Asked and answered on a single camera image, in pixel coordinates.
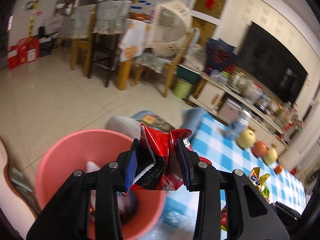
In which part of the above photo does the giraffe height chart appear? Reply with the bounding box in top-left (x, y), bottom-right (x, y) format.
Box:
top-left (27, 0), bottom-right (45, 38)

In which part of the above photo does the white blue-label bottle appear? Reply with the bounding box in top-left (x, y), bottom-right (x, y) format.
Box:
top-left (225, 110), bottom-right (250, 140)

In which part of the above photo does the red black snack wrapper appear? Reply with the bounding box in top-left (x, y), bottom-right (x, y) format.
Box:
top-left (134, 124), bottom-right (193, 192)

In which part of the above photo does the yellow pear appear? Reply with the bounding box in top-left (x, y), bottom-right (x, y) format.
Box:
top-left (264, 148), bottom-right (278, 166)

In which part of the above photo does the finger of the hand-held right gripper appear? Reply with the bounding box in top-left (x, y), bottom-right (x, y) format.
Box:
top-left (272, 201), bottom-right (303, 233)

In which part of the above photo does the red apple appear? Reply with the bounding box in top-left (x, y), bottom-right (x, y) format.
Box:
top-left (251, 141), bottom-right (268, 158)

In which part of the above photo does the yellow snack wrapper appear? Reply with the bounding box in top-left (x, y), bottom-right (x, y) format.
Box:
top-left (249, 167), bottom-right (270, 204)

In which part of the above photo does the white paper bag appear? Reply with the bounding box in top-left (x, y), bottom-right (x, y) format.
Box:
top-left (44, 17), bottom-right (63, 35)

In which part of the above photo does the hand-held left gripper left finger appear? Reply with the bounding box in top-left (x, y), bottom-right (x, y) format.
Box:
top-left (26, 138), bottom-right (140, 240)

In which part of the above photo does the owl print cushion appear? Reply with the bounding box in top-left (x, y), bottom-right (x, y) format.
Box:
top-left (131, 110), bottom-right (173, 130)

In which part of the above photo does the wooden chair with lace cover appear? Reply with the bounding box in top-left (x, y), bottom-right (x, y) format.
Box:
top-left (131, 27), bottom-right (200, 98)
top-left (90, 0), bottom-right (130, 88)
top-left (70, 4), bottom-right (98, 78)

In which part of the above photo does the blue white checked tablecloth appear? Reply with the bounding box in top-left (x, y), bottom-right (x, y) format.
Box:
top-left (152, 111), bottom-right (307, 240)

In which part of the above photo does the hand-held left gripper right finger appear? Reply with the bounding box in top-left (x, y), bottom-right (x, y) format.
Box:
top-left (176, 138), bottom-right (291, 240)

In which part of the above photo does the silver metal case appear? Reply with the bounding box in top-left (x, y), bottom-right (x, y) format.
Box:
top-left (220, 97), bottom-right (242, 124)

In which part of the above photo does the red gift bag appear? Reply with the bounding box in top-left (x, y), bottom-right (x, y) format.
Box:
top-left (19, 37), bottom-right (40, 64)
top-left (7, 45), bottom-right (25, 70)

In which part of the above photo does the dark blue flower bouquet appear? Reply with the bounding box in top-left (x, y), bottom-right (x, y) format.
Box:
top-left (205, 38), bottom-right (238, 72)

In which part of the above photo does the dining table with orange-print cloth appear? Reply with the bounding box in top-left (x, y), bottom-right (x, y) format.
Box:
top-left (116, 19), bottom-right (153, 90)

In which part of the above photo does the yellow-green apple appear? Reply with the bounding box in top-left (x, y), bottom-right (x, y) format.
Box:
top-left (236, 129), bottom-right (257, 150)

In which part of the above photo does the mesh food cover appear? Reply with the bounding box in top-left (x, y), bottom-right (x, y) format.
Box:
top-left (150, 0), bottom-right (194, 58)

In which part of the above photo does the cream TV cabinet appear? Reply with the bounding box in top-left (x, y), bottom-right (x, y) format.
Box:
top-left (187, 74), bottom-right (290, 150)

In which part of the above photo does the black television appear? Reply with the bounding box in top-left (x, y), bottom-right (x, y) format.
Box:
top-left (236, 21), bottom-right (308, 108)

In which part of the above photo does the dark paper bag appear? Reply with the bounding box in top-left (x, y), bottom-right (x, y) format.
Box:
top-left (39, 36), bottom-right (54, 57)

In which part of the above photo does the green waste bin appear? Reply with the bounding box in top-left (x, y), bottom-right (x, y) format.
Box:
top-left (173, 77), bottom-right (194, 99)

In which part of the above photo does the pink plastic bucket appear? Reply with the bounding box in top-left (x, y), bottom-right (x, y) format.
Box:
top-left (35, 129), bottom-right (167, 240)

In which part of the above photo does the blue grey cushion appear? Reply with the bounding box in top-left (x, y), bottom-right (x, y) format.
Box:
top-left (180, 107), bottom-right (205, 140)

